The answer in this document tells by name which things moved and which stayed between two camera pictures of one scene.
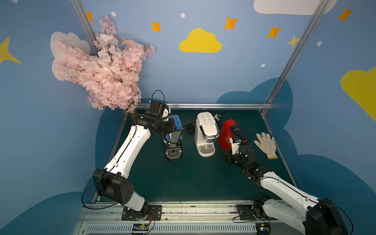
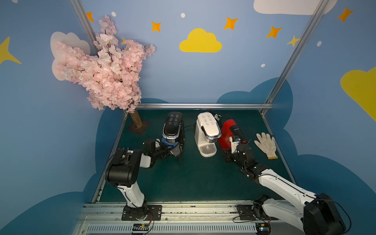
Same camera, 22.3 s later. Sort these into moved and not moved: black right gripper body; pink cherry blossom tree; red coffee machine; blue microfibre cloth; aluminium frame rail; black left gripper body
Moved: black left gripper body; blue microfibre cloth
Not moved: aluminium frame rail; red coffee machine; black right gripper body; pink cherry blossom tree
